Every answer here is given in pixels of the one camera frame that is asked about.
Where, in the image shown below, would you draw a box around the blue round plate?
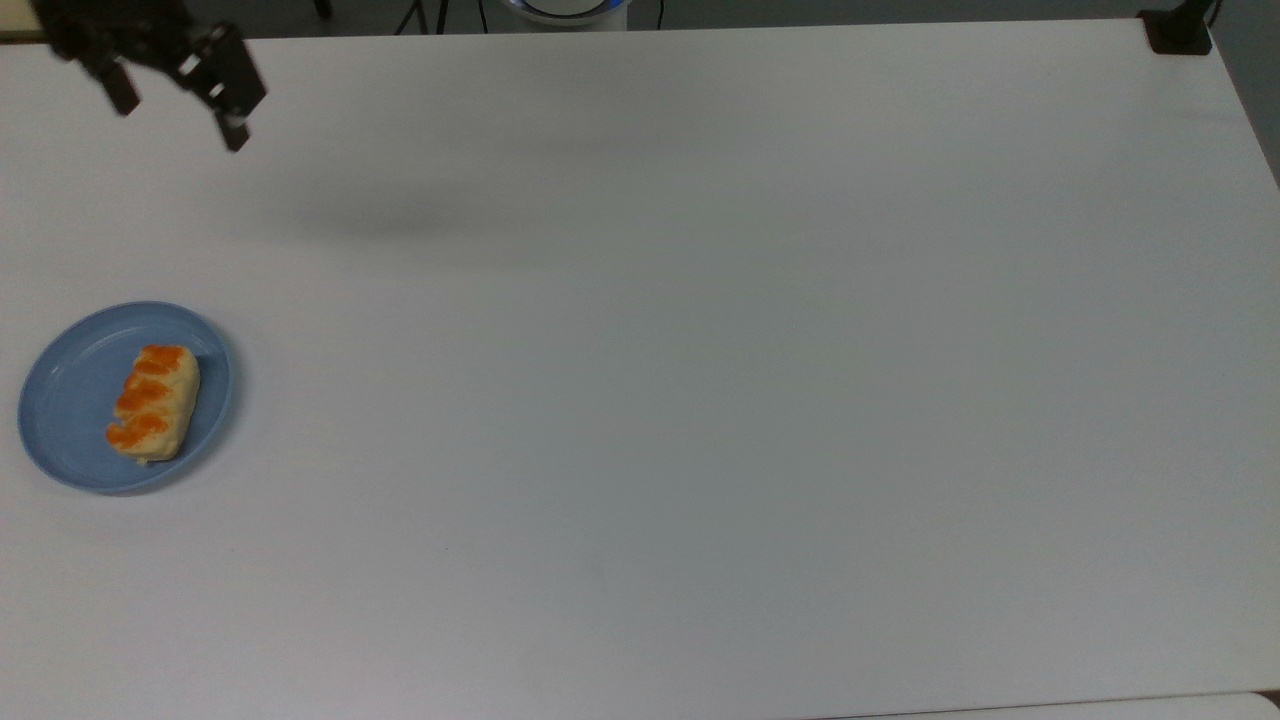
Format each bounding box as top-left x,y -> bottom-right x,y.
17,301 -> 236,495

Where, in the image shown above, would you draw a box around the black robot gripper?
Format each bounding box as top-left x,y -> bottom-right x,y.
30,0 -> 270,154

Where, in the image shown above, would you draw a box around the black table clamp mount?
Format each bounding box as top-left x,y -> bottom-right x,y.
1137,0 -> 1223,56

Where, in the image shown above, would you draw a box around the bread with orange topping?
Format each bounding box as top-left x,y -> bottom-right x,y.
105,344 -> 201,464

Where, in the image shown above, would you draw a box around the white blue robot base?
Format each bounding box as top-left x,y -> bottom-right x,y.
497,0 -> 631,29

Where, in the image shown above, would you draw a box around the black tripod legs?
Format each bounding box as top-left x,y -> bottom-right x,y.
394,0 -> 453,36

